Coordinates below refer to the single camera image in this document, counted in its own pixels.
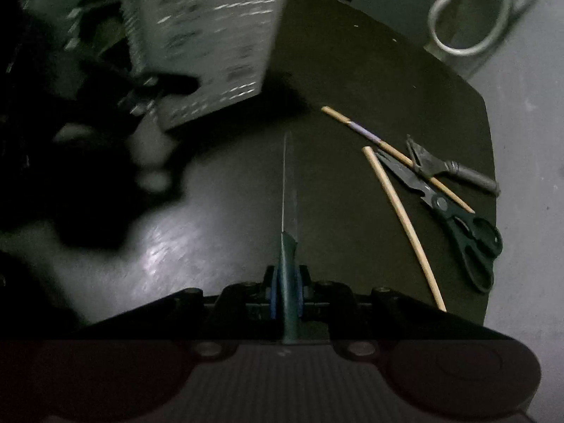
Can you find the green handled kitchen knife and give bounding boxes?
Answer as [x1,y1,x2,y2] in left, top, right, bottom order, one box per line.
[279,131,306,345]

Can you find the white perforated plastic basket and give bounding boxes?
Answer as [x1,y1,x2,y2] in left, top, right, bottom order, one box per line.
[21,0,301,131]

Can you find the wooden chopstick purple band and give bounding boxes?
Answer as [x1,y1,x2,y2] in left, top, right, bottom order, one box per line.
[321,105,477,215]

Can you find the person's left hand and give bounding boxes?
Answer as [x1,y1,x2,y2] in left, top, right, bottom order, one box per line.
[54,122,178,193]

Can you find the dark green kitchen scissors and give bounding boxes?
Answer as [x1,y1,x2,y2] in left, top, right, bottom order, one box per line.
[376,148,504,294]

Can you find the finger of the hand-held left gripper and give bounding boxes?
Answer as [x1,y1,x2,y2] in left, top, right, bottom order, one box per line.
[116,74,200,118]

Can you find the dark grey cabinet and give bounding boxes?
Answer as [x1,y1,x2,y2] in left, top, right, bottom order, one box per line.
[347,0,447,54]

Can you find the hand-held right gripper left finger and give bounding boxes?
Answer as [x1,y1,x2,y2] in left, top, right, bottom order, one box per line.
[83,265,283,345]

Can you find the grey handled peeler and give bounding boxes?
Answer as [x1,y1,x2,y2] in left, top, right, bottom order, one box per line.
[404,135,502,197]

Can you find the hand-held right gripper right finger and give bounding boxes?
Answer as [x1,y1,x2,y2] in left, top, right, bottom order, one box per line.
[299,265,517,345]

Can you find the plain wooden chopstick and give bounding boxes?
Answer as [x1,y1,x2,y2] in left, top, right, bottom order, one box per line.
[361,145,447,313]

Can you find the white flexible hose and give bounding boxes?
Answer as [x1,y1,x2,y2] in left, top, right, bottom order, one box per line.
[427,0,530,59]

